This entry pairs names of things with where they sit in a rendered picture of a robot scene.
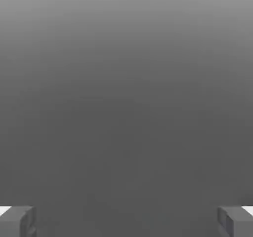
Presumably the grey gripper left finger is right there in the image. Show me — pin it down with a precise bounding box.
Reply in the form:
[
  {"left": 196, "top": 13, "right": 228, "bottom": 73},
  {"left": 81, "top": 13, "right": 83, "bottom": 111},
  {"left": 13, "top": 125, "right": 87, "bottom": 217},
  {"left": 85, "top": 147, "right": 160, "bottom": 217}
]
[{"left": 0, "top": 205, "right": 38, "bottom": 237}]

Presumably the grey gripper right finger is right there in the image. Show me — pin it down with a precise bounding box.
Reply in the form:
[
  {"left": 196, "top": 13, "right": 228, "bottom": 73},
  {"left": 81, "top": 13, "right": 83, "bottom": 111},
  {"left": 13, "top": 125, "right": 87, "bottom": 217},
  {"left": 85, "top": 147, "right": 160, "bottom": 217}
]
[{"left": 216, "top": 205, "right": 253, "bottom": 237}]

